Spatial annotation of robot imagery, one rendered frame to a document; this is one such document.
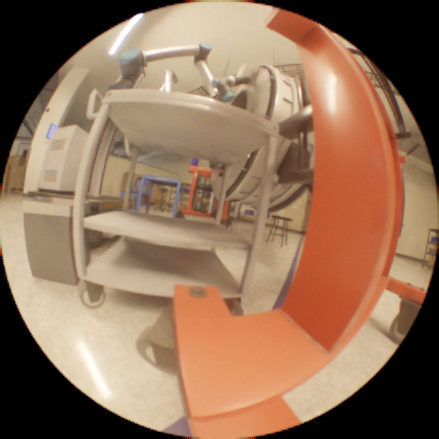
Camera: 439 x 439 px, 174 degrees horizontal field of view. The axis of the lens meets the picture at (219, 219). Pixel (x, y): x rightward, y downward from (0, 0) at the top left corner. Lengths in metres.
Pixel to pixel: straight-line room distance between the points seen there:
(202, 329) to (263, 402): 0.10
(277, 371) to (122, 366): 0.36
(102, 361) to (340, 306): 0.47
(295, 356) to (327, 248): 0.13
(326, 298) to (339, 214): 0.09
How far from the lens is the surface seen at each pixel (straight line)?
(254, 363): 0.16
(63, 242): 0.65
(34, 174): 5.16
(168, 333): 0.25
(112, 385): 0.43
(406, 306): 0.84
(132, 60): 1.25
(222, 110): 0.44
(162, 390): 0.41
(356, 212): 0.17
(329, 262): 0.18
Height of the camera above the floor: 0.39
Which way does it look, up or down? 5 degrees down
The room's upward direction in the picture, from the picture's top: 10 degrees clockwise
